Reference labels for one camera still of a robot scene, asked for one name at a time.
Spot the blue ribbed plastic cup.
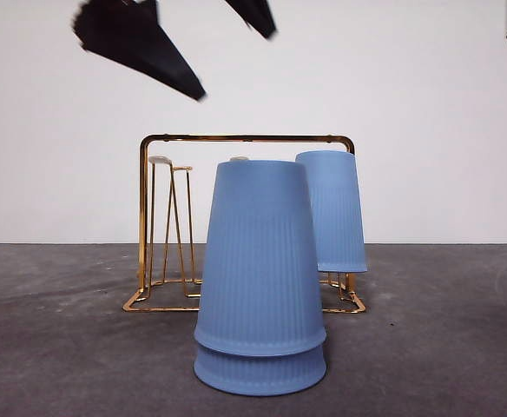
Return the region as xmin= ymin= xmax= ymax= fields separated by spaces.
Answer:
xmin=294 ymin=149 xmax=368 ymax=275
xmin=193 ymin=159 xmax=327 ymax=358
xmin=192 ymin=341 xmax=328 ymax=397

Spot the gold wire cup holder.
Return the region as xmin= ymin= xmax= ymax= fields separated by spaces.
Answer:
xmin=122 ymin=133 xmax=367 ymax=314

